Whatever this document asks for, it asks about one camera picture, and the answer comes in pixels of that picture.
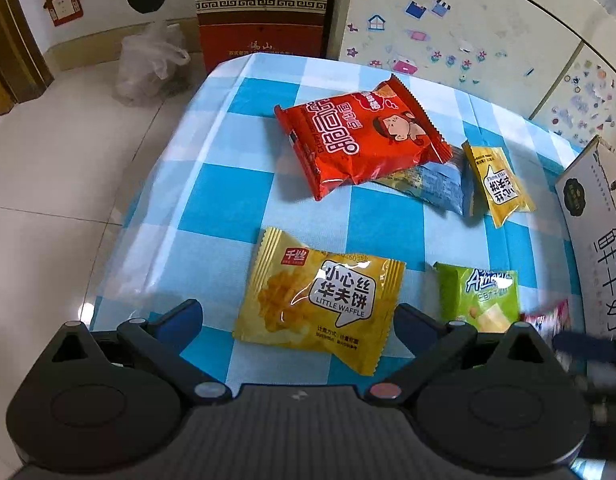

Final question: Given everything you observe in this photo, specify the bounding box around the cream cabinet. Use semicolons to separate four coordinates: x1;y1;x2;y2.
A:
325;0;616;149

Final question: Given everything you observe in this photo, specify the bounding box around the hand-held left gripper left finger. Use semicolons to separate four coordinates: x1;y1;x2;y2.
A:
50;298;233;404

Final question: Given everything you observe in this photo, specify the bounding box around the clear plastic bag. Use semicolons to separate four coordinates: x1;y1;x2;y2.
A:
113;20;191;107

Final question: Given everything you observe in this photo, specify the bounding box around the red snack packet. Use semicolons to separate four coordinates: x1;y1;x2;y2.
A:
274;74;453;202

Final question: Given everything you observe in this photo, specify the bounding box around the wooden door frame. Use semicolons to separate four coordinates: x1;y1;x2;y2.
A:
0;0;55;121

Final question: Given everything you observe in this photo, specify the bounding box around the blue white checked tablecloth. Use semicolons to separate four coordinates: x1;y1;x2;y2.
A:
90;52;588;386

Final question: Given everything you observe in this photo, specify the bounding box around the small yellow snack packet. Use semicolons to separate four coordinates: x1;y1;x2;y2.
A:
461;140;536;230

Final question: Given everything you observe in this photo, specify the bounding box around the red house wall sticker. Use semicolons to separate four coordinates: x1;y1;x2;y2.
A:
43;0;83;28

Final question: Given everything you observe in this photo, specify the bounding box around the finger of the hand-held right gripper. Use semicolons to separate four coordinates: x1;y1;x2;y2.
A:
552;328;616;363

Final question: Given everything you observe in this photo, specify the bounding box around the cardboard box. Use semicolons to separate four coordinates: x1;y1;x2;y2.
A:
554;135;616;342

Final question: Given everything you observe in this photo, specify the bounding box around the brown red cardboard carton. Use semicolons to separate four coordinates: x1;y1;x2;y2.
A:
195;0;331;75

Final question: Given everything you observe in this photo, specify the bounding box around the pink snack packet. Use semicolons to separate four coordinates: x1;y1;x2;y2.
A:
520;299;573;346

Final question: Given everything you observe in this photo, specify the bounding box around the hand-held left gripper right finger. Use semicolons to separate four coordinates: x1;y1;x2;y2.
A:
365;303;556;404

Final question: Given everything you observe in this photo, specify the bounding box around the light blue snack packet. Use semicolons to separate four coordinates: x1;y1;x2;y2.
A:
375;142;476;218

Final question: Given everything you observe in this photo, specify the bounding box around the large yellow waffle packet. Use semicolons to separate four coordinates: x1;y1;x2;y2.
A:
232;226;407;376

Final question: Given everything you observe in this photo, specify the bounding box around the green snack packet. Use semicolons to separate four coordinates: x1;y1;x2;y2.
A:
433;261;523;333

